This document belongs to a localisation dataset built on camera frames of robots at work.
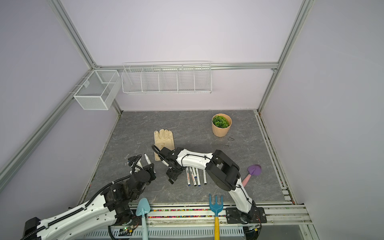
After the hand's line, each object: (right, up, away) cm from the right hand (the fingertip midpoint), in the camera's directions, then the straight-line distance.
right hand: (177, 172), depth 89 cm
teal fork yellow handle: (+22, -15, -14) cm, 30 cm away
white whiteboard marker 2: (+17, -2, -2) cm, 17 cm away
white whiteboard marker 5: (+7, -2, -2) cm, 7 cm away
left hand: (-11, +7, -11) cm, 16 cm away
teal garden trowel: (-15, -13, -14) cm, 25 cm away
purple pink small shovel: (+46, +2, -2) cm, 46 cm away
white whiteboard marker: (-13, +10, -12) cm, 20 cm away
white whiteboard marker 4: (+10, -2, -2) cm, 10 cm away
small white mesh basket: (-56, +52, +15) cm, 78 cm away
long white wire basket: (-8, +60, +8) cm, 61 cm away
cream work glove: (-13, +19, +16) cm, 28 cm away
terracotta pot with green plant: (+28, +29, +8) cm, 41 cm away
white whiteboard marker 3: (+13, -2, -2) cm, 13 cm away
